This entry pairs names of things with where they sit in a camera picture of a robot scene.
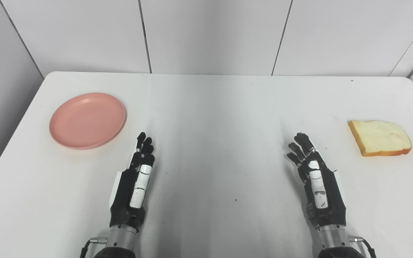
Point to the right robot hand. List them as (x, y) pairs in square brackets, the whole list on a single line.
[(319, 186)]

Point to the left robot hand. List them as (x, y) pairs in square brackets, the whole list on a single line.
[(134, 186)]

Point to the slice of bread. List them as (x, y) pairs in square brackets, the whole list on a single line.
[(380, 138)]

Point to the pink plate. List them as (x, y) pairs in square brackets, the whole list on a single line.
[(87, 120)]

